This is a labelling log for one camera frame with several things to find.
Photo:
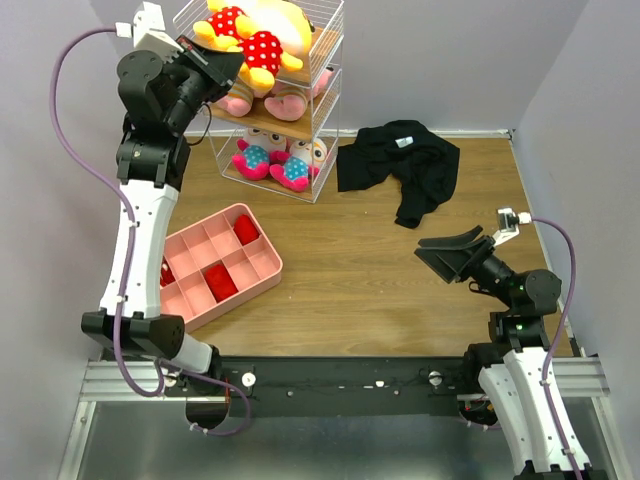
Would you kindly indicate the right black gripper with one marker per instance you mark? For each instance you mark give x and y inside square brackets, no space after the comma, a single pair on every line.
[470,256]

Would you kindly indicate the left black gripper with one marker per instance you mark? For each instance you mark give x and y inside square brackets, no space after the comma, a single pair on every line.
[218,68]

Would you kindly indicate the pink frog plush striped shirt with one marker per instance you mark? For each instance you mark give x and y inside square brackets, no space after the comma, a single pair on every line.
[238,101]

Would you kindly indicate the yellow plush red dotted dress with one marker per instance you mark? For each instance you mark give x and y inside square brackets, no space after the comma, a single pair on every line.
[227,23]

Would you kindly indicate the orange plush red dotted dress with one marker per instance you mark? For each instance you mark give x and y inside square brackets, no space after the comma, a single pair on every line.
[274,35]

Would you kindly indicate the white panda plush blue dress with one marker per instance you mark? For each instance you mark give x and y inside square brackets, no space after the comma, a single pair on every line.
[259,150]

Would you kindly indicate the white panda plush yellow glasses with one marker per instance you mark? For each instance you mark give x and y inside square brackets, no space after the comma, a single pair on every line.
[299,164]

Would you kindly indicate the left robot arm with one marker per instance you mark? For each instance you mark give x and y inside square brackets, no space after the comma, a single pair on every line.
[161,98]

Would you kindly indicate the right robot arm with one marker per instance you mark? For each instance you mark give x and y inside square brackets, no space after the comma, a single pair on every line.
[514,370]

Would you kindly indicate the black crumpled cloth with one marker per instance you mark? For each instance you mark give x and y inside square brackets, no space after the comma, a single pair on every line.
[425,164]

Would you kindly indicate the red item in tray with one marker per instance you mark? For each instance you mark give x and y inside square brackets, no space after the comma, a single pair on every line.
[220,282]
[245,229]

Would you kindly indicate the pink divided storage tray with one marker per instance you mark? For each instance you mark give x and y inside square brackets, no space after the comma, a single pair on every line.
[254,268]

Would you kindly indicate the red white striped item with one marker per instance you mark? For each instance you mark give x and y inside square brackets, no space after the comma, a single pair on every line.
[166,275]

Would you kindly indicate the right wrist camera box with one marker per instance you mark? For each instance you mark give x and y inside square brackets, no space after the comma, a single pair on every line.
[509,222]

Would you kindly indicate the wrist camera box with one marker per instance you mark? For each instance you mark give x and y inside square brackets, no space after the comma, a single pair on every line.
[148,32]
[509,222]

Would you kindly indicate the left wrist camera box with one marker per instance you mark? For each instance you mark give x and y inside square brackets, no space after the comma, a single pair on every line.
[148,32]

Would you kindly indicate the white wire shelf rack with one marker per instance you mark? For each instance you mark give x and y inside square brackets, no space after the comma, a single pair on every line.
[321,119]

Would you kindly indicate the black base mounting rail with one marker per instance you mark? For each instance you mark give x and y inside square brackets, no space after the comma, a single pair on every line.
[271,387]

